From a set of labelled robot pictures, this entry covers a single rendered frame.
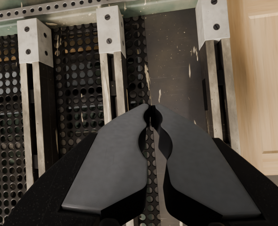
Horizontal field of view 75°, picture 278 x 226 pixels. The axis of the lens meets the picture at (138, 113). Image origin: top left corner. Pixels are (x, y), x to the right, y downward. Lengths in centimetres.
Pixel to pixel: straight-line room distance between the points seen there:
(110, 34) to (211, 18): 26
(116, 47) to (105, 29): 6
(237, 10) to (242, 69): 16
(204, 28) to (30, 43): 48
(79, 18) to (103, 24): 11
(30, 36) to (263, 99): 67
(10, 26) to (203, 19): 57
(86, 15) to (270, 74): 54
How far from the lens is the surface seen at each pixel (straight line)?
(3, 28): 75
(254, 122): 58
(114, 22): 54
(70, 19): 64
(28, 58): 62
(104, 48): 52
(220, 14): 55
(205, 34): 52
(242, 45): 60
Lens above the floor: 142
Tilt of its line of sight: 32 degrees down
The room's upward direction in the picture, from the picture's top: 180 degrees clockwise
